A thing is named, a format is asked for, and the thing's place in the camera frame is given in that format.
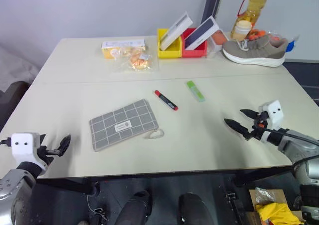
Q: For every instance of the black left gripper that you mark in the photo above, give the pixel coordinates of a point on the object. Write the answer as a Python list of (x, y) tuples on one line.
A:
[(47, 155)]

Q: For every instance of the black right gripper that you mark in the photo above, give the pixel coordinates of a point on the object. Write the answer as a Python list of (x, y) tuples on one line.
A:
[(260, 126)]

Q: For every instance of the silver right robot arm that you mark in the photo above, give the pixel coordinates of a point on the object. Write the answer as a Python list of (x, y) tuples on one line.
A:
[(296, 147)]

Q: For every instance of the grey checked pouch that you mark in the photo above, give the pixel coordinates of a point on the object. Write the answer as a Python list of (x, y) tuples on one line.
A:
[(119, 125)]

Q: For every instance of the green highlighter pen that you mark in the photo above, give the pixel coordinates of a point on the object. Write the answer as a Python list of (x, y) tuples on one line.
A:
[(197, 91)]

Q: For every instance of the dark brown seat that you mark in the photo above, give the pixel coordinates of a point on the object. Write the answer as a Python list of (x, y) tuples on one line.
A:
[(12, 100)]

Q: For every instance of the grey sneaker with white sole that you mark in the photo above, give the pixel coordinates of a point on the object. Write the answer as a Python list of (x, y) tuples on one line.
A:
[(254, 52)]

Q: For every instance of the bag of brown granules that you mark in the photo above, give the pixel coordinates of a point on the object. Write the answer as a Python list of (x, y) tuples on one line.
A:
[(264, 196)]

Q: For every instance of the red marker pen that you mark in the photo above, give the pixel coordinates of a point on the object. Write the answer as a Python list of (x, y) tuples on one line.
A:
[(166, 100)]

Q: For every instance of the red plastic bin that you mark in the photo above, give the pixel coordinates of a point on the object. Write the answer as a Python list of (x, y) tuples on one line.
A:
[(195, 52)]

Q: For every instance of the cardboard box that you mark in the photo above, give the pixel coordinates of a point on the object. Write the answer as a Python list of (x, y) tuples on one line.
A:
[(280, 196)]

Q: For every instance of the white cloth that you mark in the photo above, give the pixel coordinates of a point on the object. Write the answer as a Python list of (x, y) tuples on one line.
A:
[(15, 65)]

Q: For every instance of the clear box with orange content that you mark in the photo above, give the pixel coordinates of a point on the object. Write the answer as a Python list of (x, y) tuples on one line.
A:
[(219, 38)]

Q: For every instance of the orange toy vegetables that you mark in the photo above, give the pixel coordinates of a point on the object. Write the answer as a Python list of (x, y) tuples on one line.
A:
[(256, 33)]

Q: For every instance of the small blue object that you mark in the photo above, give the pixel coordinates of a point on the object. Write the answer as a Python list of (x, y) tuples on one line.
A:
[(290, 45)]

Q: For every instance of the beige lidded cup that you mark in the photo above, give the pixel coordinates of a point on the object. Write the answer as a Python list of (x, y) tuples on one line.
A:
[(241, 31)]

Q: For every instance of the dark blue product box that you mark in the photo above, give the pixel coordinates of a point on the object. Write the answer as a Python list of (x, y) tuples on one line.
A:
[(202, 33)]

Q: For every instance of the yellow plastic bag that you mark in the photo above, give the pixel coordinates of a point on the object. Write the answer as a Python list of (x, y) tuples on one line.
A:
[(276, 215)]

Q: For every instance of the yellow plastic bin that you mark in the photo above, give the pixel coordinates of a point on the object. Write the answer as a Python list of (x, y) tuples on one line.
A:
[(169, 52)]

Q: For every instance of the dark rounded shape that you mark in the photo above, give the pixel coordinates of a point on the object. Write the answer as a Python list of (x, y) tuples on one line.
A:
[(135, 207), (193, 210)]

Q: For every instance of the cooking oil bottle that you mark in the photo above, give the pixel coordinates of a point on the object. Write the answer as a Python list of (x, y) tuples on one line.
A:
[(251, 13)]

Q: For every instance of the yellow and white snack box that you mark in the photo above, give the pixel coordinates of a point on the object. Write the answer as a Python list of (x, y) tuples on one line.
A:
[(112, 51)]

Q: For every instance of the white flat carton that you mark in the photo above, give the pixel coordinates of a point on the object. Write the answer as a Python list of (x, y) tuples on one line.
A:
[(175, 31)]

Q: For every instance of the bread in clear bag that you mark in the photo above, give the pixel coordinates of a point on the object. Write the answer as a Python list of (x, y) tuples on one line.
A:
[(137, 60)]

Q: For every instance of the dark vertical panel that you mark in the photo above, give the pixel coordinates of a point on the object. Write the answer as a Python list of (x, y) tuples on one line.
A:
[(211, 3)]

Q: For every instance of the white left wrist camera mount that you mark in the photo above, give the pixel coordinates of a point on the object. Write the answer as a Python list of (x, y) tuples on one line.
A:
[(23, 145)]

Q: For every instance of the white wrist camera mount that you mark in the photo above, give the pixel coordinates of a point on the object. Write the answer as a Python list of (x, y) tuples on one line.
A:
[(23, 145), (274, 115)]

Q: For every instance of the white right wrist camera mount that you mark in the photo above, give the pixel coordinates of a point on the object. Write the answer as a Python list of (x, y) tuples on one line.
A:
[(274, 115)]

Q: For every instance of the black table frame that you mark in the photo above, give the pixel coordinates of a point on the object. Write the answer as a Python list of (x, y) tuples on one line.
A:
[(149, 176)]

